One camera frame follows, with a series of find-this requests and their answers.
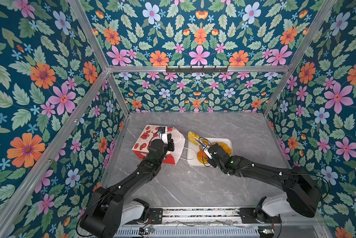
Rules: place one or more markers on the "large orange ring bread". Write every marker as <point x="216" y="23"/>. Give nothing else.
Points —
<point x="225" y="147"/>

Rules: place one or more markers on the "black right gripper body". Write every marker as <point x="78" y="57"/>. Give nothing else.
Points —
<point x="211" y="161"/>

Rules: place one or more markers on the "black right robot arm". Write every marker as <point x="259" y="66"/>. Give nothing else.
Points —
<point x="301" y="194"/>

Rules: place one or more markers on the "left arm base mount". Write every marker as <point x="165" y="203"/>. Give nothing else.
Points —
<point x="152" y="216"/>

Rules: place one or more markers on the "yellow striped croissant bread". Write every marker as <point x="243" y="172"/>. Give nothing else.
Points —
<point x="193" y="138"/>

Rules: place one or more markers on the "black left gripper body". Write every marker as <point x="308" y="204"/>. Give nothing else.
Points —
<point x="168" y="147"/>

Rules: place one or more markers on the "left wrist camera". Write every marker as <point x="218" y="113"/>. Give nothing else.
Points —
<point x="163" y="136"/>

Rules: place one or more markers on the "black hook rail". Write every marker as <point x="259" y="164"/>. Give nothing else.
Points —
<point x="196" y="69"/>

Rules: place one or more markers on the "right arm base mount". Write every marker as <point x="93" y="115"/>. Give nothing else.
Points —
<point x="251" y="215"/>

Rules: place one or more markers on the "white plastic tray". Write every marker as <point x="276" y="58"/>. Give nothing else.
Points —
<point x="192" y="150"/>

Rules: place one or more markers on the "red white paper bag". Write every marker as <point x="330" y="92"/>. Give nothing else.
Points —
<point x="149" y="133"/>

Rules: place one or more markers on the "orange brown croissant bread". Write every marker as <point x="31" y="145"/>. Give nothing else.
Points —
<point x="202" y="157"/>

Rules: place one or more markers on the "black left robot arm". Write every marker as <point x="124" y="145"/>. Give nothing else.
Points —
<point x="106" y="211"/>

